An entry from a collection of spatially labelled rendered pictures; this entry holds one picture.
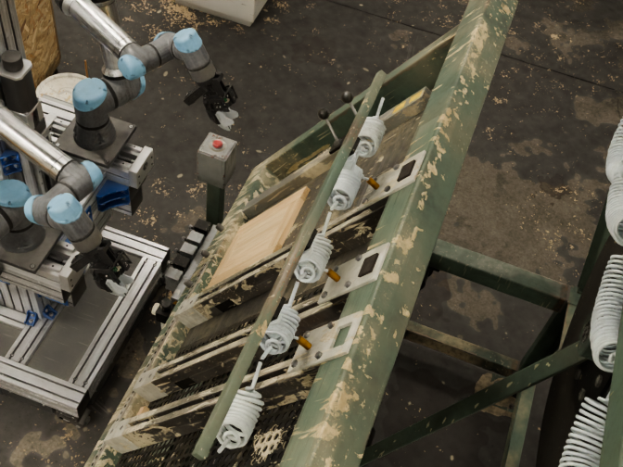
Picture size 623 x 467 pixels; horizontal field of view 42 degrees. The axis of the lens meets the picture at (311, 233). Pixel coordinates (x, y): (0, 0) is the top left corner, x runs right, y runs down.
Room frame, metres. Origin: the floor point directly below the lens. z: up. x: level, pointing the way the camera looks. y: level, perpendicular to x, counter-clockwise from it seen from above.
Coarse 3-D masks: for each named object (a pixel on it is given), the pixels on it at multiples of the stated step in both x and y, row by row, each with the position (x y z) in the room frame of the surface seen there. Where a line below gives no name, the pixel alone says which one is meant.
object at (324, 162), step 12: (420, 96) 1.78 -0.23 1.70; (408, 108) 1.78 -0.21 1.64; (420, 108) 1.77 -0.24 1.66; (384, 120) 1.79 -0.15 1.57; (396, 120) 1.78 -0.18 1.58; (324, 156) 1.84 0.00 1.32; (336, 156) 1.81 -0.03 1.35; (300, 168) 1.88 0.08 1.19; (312, 168) 1.83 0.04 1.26; (324, 168) 1.82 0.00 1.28; (288, 180) 1.86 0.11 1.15; (300, 180) 1.83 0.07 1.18; (264, 192) 1.90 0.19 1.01; (276, 192) 1.85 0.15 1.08; (288, 192) 1.84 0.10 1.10; (252, 204) 1.87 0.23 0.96; (264, 204) 1.86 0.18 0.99; (252, 216) 1.87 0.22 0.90
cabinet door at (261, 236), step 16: (304, 192) 1.74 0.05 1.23; (272, 208) 1.78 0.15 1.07; (288, 208) 1.69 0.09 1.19; (256, 224) 1.74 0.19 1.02; (272, 224) 1.67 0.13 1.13; (288, 224) 1.60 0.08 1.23; (240, 240) 1.71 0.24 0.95; (256, 240) 1.63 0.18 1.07; (272, 240) 1.56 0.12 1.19; (224, 256) 1.67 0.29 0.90; (240, 256) 1.60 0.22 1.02; (256, 256) 1.52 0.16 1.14; (224, 272) 1.55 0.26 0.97
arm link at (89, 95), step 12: (84, 84) 2.00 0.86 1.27; (96, 84) 2.01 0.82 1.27; (108, 84) 2.04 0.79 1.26; (72, 96) 1.96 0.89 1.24; (84, 96) 1.95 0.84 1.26; (96, 96) 1.96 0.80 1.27; (108, 96) 2.00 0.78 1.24; (84, 108) 1.93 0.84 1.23; (96, 108) 1.94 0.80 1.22; (108, 108) 1.98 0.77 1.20; (84, 120) 1.93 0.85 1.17; (96, 120) 1.94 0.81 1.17
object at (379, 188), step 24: (360, 168) 1.31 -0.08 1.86; (384, 192) 1.25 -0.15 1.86; (360, 216) 1.28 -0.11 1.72; (336, 240) 1.28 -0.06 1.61; (360, 240) 1.27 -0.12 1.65; (264, 264) 1.35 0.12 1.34; (216, 288) 1.38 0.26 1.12; (240, 288) 1.33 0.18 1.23; (264, 288) 1.31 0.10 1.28; (192, 312) 1.36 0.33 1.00; (216, 312) 1.34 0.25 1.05
